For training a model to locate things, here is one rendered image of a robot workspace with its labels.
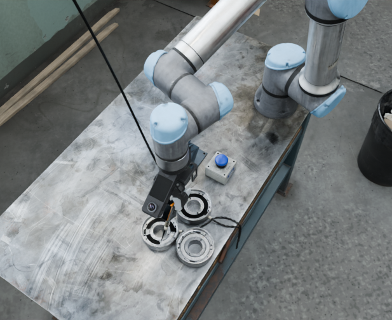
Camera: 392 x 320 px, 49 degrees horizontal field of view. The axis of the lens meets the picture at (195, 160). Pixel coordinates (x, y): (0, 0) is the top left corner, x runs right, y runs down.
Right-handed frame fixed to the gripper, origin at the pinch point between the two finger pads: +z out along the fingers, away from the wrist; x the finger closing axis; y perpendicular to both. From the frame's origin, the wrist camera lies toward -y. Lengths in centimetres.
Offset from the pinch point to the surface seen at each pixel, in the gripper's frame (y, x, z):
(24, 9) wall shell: 82, 158, 54
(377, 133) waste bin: 105, -40, 59
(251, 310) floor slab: 13, -27, 93
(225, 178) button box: 19.8, -5.2, 9.0
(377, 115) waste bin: 110, -36, 53
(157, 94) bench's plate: 39, 33, 13
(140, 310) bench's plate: -23.8, -5.4, 13.0
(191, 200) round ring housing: 8.9, -0.2, 10.7
